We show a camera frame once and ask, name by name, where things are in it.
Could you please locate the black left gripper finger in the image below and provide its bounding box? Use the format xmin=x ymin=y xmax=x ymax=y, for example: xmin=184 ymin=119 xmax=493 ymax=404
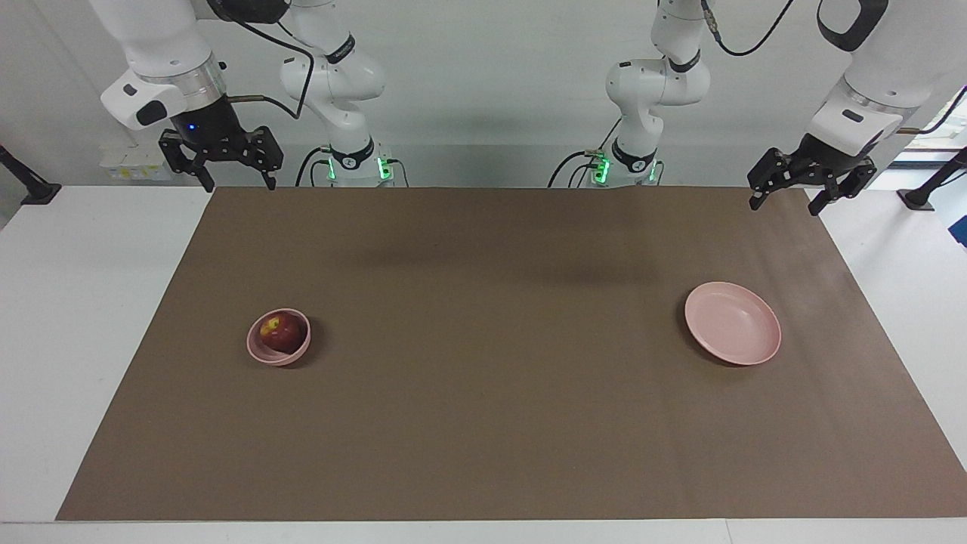
xmin=747 ymin=147 xmax=791 ymax=211
xmin=806 ymin=157 xmax=879 ymax=218

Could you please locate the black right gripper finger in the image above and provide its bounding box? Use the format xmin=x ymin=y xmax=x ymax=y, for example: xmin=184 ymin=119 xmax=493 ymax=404
xmin=246 ymin=125 xmax=286 ymax=190
xmin=156 ymin=129 xmax=217 ymax=193

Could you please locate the dark red apple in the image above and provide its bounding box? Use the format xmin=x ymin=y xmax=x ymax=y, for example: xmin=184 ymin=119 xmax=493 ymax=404
xmin=259 ymin=313 xmax=306 ymax=354

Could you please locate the pink plate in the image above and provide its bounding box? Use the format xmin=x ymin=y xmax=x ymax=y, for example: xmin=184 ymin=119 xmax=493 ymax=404
xmin=684 ymin=282 xmax=782 ymax=366

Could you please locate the pink bowl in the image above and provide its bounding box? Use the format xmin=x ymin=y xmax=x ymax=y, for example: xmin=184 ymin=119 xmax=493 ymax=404
xmin=246 ymin=308 xmax=312 ymax=367

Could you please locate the black clamp stand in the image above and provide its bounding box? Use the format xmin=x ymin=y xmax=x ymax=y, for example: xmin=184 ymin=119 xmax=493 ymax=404
xmin=0 ymin=144 xmax=62 ymax=206
xmin=897 ymin=147 xmax=967 ymax=212

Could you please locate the brown table mat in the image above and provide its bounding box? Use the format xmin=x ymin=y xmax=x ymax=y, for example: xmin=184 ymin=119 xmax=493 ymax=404
xmin=55 ymin=187 xmax=967 ymax=522

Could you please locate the black right base cable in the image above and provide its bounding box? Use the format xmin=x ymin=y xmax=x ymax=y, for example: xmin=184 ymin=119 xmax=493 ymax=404
xmin=295 ymin=147 xmax=335 ymax=188

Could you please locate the black base cable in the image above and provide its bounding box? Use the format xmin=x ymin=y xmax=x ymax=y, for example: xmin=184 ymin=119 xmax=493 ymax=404
xmin=295 ymin=147 xmax=335 ymax=188
xmin=548 ymin=119 xmax=622 ymax=188

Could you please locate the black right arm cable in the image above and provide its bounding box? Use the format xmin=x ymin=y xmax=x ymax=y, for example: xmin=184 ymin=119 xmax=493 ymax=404
xmin=207 ymin=0 xmax=316 ymax=122

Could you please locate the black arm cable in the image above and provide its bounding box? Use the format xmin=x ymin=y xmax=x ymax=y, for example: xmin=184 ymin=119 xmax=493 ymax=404
xmin=701 ymin=0 xmax=967 ymax=136
xmin=207 ymin=0 xmax=316 ymax=122

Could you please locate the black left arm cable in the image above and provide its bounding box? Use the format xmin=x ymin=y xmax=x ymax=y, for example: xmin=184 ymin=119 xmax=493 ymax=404
xmin=701 ymin=0 xmax=967 ymax=136

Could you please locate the black left base cable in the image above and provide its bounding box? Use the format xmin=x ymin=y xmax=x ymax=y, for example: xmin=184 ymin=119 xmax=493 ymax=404
xmin=548 ymin=119 xmax=622 ymax=188

